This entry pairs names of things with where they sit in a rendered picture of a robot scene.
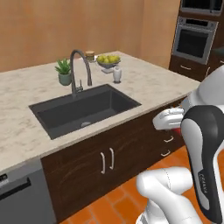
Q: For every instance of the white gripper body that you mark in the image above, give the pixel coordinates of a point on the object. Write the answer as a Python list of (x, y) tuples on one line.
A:
[(167, 119)]

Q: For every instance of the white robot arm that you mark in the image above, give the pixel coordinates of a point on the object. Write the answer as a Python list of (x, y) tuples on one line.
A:
[(201, 163)]

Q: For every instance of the dark wood drawer front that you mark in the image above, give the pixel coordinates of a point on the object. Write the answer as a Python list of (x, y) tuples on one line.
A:
[(175, 137), (172, 154)]

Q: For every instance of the dark wood cupboard door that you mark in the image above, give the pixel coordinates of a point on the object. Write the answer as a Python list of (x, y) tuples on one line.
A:
[(75, 180), (134, 148)]

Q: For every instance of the dark wood cupboard under oven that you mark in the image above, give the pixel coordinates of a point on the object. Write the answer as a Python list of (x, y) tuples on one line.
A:
[(188, 68)]

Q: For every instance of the grey bowl of yellow-green fruit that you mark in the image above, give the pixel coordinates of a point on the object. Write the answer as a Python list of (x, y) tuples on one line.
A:
[(108, 60)]

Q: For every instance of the dark grey sink basin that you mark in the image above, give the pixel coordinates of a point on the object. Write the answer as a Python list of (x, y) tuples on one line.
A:
[(84, 109)]

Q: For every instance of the glass jar with wooden lid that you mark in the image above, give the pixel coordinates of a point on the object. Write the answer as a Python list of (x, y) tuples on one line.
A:
[(90, 56)]

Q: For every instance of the dark grey curved tap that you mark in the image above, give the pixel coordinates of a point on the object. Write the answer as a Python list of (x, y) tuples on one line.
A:
[(73, 78)]

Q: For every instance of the green plant in pot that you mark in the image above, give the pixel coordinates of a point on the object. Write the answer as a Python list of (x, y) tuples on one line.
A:
[(64, 73)]

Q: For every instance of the steel microwave oven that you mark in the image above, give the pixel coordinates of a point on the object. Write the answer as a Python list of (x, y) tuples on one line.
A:
[(201, 6)]

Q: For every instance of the grey dishwasher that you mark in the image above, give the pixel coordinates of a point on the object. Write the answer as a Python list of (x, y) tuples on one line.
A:
[(26, 201)]

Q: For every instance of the steel wall oven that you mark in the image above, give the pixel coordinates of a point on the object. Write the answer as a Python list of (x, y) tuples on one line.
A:
[(193, 40)]

